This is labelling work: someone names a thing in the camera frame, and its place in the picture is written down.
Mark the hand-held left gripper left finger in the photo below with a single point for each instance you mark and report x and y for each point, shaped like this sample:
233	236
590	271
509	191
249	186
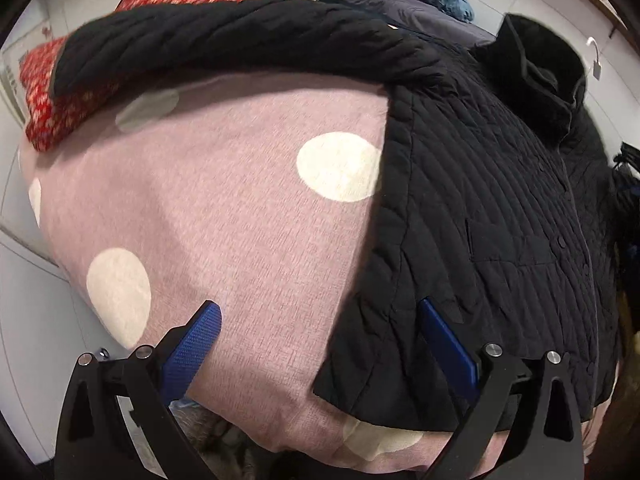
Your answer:
192	345

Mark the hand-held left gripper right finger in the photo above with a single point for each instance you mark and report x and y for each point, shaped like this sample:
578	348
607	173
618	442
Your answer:
447	345

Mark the black quilted jacket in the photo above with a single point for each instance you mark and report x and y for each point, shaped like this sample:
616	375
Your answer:
475	185

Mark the grey furry cloth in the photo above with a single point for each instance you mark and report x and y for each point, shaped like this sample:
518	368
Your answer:
225	440

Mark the pink polka dot blanket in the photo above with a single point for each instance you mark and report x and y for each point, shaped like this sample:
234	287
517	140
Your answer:
225	210

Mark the dark cloth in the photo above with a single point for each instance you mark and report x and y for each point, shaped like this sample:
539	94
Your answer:
627	190

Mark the red floral cloth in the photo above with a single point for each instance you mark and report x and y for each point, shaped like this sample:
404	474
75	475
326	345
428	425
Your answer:
45	110

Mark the dark grey padded garment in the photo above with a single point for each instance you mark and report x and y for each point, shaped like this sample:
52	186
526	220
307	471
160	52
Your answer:
430	15

